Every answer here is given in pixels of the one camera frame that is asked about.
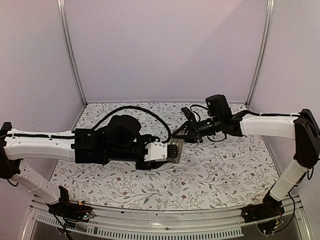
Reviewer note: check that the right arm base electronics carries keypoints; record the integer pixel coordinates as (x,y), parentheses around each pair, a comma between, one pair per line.
(268,215)

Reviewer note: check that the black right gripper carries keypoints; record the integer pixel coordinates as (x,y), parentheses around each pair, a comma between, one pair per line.
(195,130)

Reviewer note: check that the floral patterned table mat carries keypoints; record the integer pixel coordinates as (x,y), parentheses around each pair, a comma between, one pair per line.
(221,172)

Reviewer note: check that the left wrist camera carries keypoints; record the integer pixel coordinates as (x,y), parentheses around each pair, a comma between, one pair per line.
(156,151)

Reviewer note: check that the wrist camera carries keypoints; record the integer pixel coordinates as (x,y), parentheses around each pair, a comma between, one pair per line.
(156,151)
(189,114)

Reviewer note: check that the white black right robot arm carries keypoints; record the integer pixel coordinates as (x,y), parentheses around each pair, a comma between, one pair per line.
(300,128)

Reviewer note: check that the beige remote control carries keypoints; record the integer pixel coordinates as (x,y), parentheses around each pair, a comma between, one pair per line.
(175,149)

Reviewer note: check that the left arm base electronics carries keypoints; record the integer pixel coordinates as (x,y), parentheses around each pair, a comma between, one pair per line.
(67,213)

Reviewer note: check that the right aluminium frame post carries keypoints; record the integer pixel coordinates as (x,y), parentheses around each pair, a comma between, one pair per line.
(270,4)

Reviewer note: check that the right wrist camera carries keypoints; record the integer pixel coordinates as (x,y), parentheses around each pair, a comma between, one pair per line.
(189,114)

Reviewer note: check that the left aluminium frame post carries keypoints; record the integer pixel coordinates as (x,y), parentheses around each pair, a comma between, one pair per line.
(61,7)

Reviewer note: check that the aluminium front rail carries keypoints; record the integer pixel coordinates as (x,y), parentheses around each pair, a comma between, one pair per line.
(111,223)

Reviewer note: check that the aluminium frame post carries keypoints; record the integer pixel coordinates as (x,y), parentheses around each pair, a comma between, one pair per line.
(61,7)
(270,4)

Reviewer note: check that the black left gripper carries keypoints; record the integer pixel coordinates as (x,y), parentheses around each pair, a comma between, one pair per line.
(150,166)

